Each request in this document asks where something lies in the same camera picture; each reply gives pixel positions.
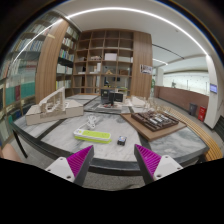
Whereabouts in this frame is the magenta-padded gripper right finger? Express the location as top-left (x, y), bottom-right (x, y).
top-left (133, 143), bottom-right (184, 185)

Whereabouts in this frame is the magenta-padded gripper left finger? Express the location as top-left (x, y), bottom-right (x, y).
top-left (44, 144), bottom-right (95, 187)

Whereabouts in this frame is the black charger with blue label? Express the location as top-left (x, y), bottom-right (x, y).
top-left (116, 135), bottom-right (128, 147)

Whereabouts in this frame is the white and green power strip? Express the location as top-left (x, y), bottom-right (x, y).
top-left (73, 128), bottom-right (113, 145)

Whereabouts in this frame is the brown architectural model on board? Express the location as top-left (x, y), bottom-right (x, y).
top-left (120, 109), bottom-right (188, 143)

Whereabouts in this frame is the white architectural model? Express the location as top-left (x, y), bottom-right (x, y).
top-left (25, 86), bottom-right (85, 127)

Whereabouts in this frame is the small pale architectural model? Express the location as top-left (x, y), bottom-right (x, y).
top-left (130, 95), bottom-right (148, 109)

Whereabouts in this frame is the curved wooden slatted bench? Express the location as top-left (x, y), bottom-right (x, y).
top-left (166, 106), bottom-right (224, 162)

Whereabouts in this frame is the dark grey bin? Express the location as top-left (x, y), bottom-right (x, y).
top-left (188, 102), bottom-right (199, 117)

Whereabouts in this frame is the black box architectural model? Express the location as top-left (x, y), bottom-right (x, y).
top-left (96, 88), bottom-right (125, 112)

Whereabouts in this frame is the person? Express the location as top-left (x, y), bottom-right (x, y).
top-left (0, 143), bottom-right (23, 163)

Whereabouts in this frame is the red bin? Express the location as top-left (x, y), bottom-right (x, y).
top-left (197, 106), bottom-right (208, 122)

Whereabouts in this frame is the wide library bookshelf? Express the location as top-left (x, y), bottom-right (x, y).
top-left (0, 13), bottom-right (63, 145)

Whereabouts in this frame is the narrow dark bookshelf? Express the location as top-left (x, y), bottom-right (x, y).
top-left (54, 24), bottom-right (81, 100)

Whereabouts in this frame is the wooden cubby shelf unit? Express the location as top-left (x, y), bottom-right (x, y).
top-left (72, 30), bottom-right (135, 96)

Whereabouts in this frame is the curved ceiling light strip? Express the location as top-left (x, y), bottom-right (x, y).
top-left (13, 6), bottom-right (209, 64)

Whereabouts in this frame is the white power strip cable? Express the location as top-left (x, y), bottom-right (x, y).
top-left (77, 114), bottom-right (99, 131)

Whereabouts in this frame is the wall poster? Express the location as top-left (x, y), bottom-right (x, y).
top-left (139, 63), bottom-right (154, 75)

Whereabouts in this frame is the wall-mounted screen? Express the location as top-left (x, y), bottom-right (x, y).
top-left (209, 83), bottom-right (219, 95)

